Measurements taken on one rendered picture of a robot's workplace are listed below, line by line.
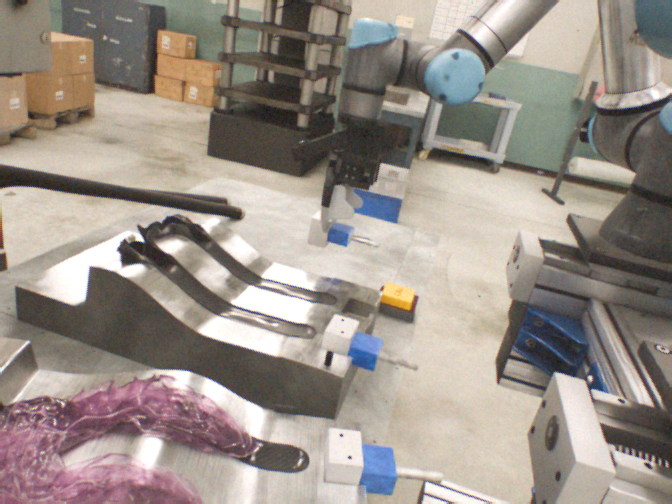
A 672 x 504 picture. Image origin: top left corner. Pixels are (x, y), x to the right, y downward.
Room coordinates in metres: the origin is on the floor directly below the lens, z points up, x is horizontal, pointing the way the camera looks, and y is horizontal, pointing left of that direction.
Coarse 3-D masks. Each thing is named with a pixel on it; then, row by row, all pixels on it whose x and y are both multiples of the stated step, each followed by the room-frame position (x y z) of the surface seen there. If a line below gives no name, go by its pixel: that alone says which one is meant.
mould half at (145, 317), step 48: (240, 240) 0.83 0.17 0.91; (48, 288) 0.64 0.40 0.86; (96, 288) 0.60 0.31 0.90; (144, 288) 0.59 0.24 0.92; (240, 288) 0.70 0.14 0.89; (336, 288) 0.76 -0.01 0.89; (96, 336) 0.60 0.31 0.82; (144, 336) 0.58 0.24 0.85; (192, 336) 0.57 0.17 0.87; (240, 336) 0.58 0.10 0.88; (240, 384) 0.56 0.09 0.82; (288, 384) 0.54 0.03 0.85; (336, 384) 0.53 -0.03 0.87
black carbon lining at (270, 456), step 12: (0, 408) 0.38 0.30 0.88; (264, 444) 0.43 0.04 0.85; (276, 444) 0.43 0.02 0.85; (288, 444) 0.43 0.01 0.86; (252, 456) 0.41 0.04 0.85; (264, 456) 0.42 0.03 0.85; (276, 456) 0.42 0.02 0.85; (288, 456) 0.42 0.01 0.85; (300, 456) 0.42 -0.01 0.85; (264, 468) 0.40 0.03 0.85; (276, 468) 0.40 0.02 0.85; (288, 468) 0.41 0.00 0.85; (300, 468) 0.41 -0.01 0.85
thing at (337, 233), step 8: (312, 224) 0.89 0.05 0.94; (320, 224) 0.89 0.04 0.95; (336, 224) 0.91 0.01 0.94; (344, 224) 0.92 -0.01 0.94; (312, 232) 0.89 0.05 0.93; (320, 232) 0.89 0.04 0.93; (328, 232) 0.89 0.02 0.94; (336, 232) 0.88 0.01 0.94; (344, 232) 0.88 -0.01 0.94; (352, 232) 0.91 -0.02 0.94; (312, 240) 0.89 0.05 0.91; (320, 240) 0.89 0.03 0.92; (328, 240) 0.89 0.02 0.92; (336, 240) 0.88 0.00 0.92; (344, 240) 0.88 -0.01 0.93; (352, 240) 0.89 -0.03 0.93; (360, 240) 0.89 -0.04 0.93; (368, 240) 0.89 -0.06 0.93
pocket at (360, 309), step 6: (348, 300) 0.73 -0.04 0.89; (354, 300) 0.74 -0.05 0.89; (348, 306) 0.74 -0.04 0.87; (354, 306) 0.73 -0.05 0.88; (360, 306) 0.73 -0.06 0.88; (366, 306) 0.73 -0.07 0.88; (372, 306) 0.73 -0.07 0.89; (342, 312) 0.70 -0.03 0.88; (348, 312) 0.74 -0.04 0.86; (354, 312) 0.73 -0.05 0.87; (360, 312) 0.73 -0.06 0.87; (366, 312) 0.73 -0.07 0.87; (372, 312) 0.73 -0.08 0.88; (366, 318) 0.73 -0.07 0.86
